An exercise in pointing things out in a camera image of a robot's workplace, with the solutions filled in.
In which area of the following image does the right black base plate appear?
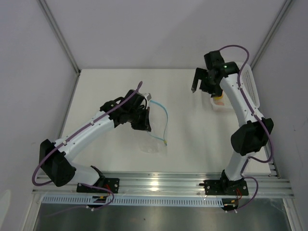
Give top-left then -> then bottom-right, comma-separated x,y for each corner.
199,179 -> 249,196

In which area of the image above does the aluminium frame post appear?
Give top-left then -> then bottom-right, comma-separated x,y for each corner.
37,0 -> 81,76
250,0 -> 295,69

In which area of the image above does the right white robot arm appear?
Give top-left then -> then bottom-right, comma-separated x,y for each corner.
191,50 -> 274,194

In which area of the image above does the white slotted cable duct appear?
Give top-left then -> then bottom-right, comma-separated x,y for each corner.
42,195 -> 223,207

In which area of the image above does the clear zip top bag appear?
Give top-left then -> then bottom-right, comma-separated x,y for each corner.
136,100 -> 169,155

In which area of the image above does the purple cable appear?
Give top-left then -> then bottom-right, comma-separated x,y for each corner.
32,81 -> 143,187
218,44 -> 275,164

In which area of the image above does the pink toy egg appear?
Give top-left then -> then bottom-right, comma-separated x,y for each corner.
216,101 -> 224,106

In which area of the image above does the left aluminium frame post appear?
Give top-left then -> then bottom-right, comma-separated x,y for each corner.
37,0 -> 81,76

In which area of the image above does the yellow toy fruit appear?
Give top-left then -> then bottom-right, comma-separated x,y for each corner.
213,96 -> 223,100

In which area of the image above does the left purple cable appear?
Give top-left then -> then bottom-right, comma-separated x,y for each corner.
32,81 -> 143,187

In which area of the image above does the aluminium rail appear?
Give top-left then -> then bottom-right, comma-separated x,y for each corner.
32,171 -> 295,198

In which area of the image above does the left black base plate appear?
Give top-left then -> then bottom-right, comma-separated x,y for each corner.
77,173 -> 120,193

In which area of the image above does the white plastic basket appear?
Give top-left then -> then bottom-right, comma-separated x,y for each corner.
210,64 -> 260,113

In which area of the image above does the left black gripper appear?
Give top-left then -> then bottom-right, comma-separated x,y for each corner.
128,106 -> 151,132

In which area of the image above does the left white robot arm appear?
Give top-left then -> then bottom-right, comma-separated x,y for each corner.
38,90 -> 152,193

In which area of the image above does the right aluminium frame post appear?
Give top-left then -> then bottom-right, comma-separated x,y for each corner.
250,0 -> 295,69

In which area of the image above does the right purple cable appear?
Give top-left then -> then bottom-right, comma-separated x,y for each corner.
218,44 -> 275,164

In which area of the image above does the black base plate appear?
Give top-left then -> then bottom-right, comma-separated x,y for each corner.
199,179 -> 249,196
77,173 -> 120,193

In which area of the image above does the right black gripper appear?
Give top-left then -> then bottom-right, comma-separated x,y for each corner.
192,68 -> 223,98

